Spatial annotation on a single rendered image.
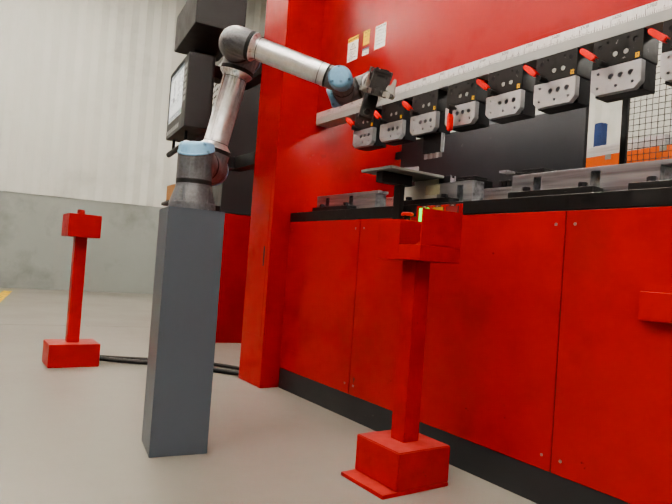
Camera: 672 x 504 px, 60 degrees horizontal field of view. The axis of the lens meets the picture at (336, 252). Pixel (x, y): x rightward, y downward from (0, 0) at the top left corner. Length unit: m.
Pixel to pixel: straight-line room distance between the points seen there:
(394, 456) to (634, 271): 0.80
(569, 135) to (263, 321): 1.62
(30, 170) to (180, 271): 7.28
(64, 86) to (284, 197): 6.62
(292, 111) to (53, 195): 6.36
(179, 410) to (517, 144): 1.80
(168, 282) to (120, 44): 7.79
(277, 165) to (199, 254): 1.14
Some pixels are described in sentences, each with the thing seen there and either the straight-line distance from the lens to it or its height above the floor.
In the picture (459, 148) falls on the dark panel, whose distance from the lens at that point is 3.00.
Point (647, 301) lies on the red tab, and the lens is 1.60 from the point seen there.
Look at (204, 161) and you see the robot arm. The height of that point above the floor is 0.93.
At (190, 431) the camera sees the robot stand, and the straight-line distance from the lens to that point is 1.98.
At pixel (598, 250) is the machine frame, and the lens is 1.69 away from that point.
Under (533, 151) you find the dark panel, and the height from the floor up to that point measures 1.18.
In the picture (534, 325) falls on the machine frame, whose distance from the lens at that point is 1.80.
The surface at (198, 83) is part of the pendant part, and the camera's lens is 2.99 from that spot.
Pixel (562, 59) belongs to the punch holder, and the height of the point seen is 1.31.
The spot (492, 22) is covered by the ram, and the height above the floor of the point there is 1.52.
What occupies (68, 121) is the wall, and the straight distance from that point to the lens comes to 9.18.
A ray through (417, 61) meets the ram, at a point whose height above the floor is 1.48.
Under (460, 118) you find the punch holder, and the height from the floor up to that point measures 1.20.
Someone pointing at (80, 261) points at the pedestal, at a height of 0.55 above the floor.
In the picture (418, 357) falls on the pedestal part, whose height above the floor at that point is 0.37.
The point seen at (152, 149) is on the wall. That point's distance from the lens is 9.20.
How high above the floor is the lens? 0.63
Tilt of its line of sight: 1 degrees up
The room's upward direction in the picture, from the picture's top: 4 degrees clockwise
